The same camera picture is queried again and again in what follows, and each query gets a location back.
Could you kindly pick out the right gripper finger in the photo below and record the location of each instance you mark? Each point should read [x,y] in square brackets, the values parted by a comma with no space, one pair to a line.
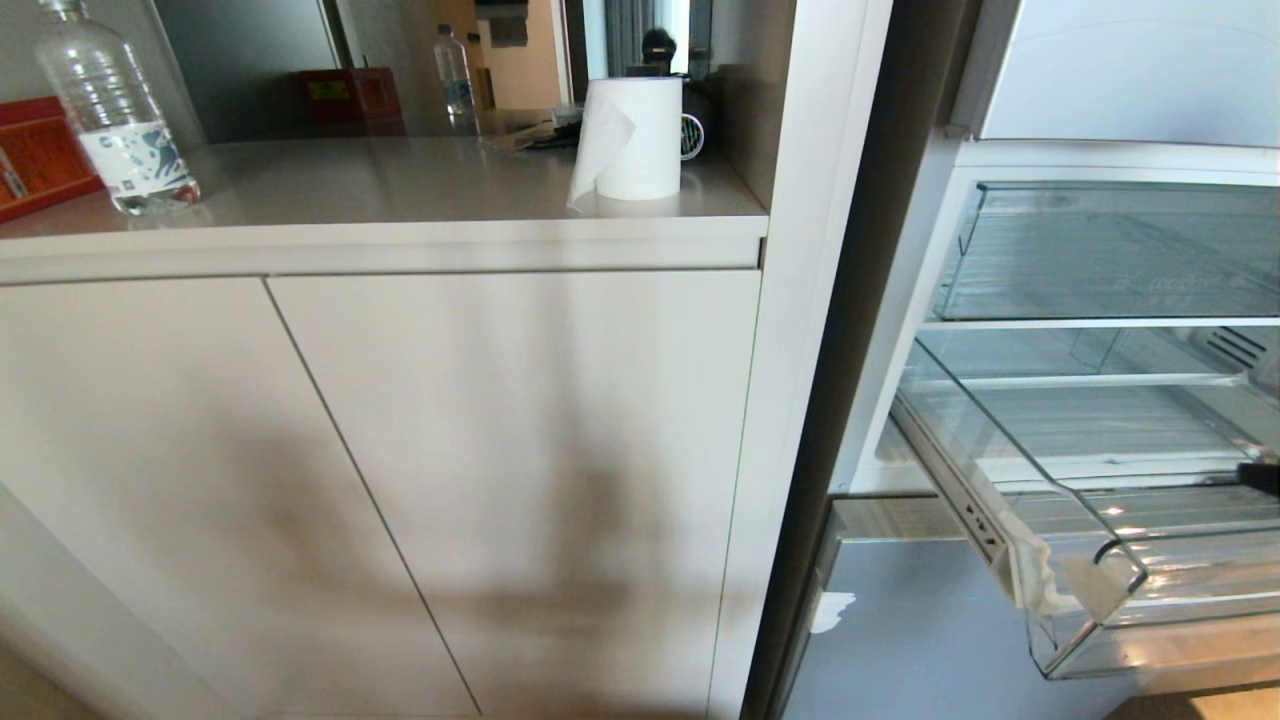
[1265,477]

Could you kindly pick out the clear open fridge drawer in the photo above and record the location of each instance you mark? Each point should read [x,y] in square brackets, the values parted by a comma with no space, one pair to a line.
[1160,540]

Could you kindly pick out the clear closed fridge drawer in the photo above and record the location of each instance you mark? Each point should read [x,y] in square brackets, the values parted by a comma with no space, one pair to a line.
[1110,260]

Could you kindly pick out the white fridge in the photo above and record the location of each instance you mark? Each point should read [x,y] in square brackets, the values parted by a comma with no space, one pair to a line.
[930,300]

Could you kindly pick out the white tape piece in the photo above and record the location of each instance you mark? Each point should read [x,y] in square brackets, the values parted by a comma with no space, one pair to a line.
[1090,585]

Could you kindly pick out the grey freezer door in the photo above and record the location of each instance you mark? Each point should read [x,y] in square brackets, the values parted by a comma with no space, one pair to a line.
[920,640]

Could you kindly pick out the white tall cabinet panel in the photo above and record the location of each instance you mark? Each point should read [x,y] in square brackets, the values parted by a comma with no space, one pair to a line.
[800,300]

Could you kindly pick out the black countertop appliance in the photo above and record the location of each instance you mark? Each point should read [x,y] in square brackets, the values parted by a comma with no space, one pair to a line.
[697,120]

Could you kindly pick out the white paper towel roll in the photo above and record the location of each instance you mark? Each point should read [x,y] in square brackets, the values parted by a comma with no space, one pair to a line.
[640,135]

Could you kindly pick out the wide beige cabinet door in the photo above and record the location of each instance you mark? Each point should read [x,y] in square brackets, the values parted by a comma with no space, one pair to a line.
[150,480]

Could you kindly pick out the clear plastic water bottle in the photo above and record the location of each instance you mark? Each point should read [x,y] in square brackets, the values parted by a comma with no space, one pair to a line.
[120,120]

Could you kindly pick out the red box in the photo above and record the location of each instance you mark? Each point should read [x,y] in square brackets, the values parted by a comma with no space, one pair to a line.
[40,155]

